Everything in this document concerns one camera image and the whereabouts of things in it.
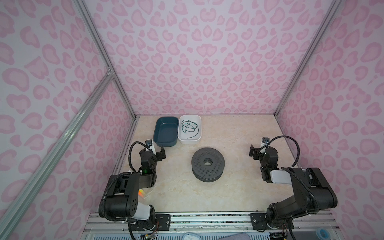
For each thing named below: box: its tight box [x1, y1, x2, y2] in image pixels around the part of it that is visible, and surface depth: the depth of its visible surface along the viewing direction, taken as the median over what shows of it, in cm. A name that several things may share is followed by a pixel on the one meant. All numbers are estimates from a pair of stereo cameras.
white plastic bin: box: [177, 114, 202, 145], surface depth 112 cm
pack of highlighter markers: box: [138, 189, 146, 199], surface depth 83 cm
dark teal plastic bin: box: [153, 116, 179, 147], surface depth 113 cm
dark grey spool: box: [191, 147, 226, 183], surface depth 90 cm
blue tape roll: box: [316, 228, 331, 240], surface depth 71 cm
